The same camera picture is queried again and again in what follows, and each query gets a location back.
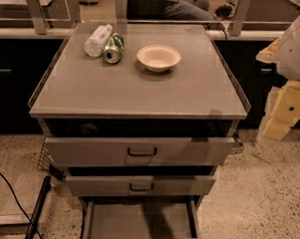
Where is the grey bottom drawer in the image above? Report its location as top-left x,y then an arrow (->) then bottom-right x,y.
82,197 -> 201,239

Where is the grey drawer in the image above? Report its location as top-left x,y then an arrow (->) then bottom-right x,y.
66,175 -> 215,197
45,137 -> 234,167
82,197 -> 201,239

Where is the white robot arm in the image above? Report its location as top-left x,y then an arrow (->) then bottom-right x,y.
255,15 -> 300,145

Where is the grey top drawer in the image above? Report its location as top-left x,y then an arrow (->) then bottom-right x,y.
45,137 -> 234,167

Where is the grey middle drawer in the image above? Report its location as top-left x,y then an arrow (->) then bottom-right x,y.
66,175 -> 215,197

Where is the seated person in jeans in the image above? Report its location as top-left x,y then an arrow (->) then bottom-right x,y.
157,0 -> 213,22

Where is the green crushed soda can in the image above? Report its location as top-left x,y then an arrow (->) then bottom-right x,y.
103,33 -> 125,64

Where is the white plastic bottle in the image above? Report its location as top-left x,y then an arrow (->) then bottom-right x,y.
84,24 -> 113,58

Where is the black pole on floor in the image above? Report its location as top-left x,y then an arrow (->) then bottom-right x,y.
25,176 -> 51,239

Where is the dark counter cabinet row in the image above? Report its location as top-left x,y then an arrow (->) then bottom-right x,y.
0,38 -> 285,133

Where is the right metal railing post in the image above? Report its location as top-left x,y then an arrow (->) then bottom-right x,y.
227,0 -> 252,37

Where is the metal railing post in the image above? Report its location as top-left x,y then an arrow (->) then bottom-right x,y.
227,0 -> 252,37
26,0 -> 47,35
114,0 -> 128,24

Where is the centre metal railing post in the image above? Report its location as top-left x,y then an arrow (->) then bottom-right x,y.
114,0 -> 128,24

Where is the wire mesh basket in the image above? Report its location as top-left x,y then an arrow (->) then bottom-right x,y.
37,143 -> 54,172

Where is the left metal railing post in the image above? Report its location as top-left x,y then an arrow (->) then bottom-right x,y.
26,0 -> 47,35

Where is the black floor cable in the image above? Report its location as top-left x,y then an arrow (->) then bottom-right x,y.
0,161 -> 48,239

